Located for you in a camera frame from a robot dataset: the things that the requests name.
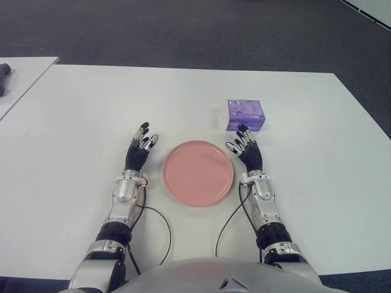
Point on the silver robot torso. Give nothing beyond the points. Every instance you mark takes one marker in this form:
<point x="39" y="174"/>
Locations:
<point x="195" y="277"/>

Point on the robot left hand black silver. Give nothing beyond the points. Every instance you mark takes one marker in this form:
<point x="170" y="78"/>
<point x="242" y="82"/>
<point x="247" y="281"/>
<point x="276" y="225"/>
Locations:
<point x="136" y="157"/>

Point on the pink round plate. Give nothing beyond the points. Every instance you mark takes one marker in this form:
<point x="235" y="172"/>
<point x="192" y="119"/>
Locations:
<point x="198" y="174"/>

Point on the black object on side table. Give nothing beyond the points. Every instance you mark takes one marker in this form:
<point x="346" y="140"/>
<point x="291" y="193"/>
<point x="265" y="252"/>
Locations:
<point x="3" y="70"/>

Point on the robot right hand black silver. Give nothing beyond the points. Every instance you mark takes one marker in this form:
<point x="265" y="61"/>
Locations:
<point x="252" y="157"/>

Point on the robot right arm silver black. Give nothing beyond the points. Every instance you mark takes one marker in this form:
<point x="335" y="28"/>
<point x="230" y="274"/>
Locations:
<point x="264" y="189"/>

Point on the robot left arm silver black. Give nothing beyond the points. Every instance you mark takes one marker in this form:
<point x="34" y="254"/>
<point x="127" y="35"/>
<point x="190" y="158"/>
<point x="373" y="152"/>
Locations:
<point x="125" y="189"/>

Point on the purple tissue paper pack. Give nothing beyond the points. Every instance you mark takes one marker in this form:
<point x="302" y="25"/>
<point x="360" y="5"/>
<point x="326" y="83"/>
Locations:
<point x="244" y="113"/>

